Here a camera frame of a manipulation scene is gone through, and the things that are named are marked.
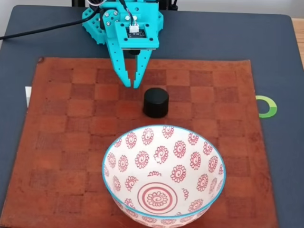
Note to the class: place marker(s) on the black cylinder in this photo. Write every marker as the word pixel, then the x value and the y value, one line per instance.
pixel 155 104

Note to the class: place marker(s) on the white card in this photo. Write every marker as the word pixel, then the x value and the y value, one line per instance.
pixel 28 95

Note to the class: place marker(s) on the white bowl with red flowers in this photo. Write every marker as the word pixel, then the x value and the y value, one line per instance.
pixel 164 171

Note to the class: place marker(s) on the dark grey desk mat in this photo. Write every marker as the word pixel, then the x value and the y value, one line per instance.
pixel 237 35

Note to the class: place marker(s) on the black clamp post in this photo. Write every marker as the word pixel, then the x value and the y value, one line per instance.
pixel 174 4
pixel 78 2

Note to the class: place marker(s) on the brown leather chessboard mat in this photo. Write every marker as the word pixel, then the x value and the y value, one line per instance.
pixel 71 142

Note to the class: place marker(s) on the teal square camera box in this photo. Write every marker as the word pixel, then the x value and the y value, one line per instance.
pixel 123 38

